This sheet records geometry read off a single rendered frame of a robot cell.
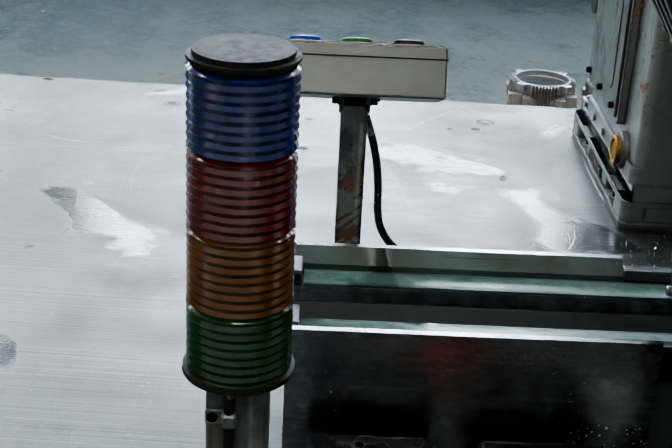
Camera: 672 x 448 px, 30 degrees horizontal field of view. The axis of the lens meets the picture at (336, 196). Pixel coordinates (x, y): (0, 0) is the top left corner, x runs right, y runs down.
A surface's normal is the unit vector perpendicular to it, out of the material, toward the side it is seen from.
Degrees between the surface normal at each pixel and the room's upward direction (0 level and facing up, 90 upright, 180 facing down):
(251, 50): 0
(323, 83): 69
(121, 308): 0
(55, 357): 0
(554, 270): 45
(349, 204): 90
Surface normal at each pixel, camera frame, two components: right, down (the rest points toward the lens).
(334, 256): 0.03, -0.38
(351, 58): 0.01, 0.04
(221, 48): 0.04, -0.92
